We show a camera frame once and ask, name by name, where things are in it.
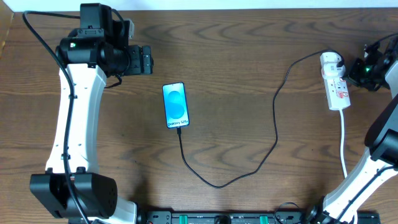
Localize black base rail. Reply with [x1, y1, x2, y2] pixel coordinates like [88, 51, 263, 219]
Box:
[139, 211, 304, 224]

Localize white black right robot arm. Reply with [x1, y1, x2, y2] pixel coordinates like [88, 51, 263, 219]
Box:
[303, 34, 397, 223]

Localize white power strip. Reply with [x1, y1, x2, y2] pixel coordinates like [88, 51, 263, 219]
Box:
[321, 68, 351, 111]

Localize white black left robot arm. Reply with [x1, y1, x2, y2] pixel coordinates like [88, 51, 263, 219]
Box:
[29, 3, 154, 223]

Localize white power strip cord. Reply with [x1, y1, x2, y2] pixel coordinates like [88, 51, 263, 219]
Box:
[338, 108, 359, 224]

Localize blue Galaxy smartphone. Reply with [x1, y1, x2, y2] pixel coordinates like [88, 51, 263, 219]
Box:
[162, 82, 190, 129]

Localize black charging cable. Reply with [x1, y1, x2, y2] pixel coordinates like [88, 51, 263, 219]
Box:
[175, 48, 346, 190]

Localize white charger adapter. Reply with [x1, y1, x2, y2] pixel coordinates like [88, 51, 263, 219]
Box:
[320, 52, 346, 80]

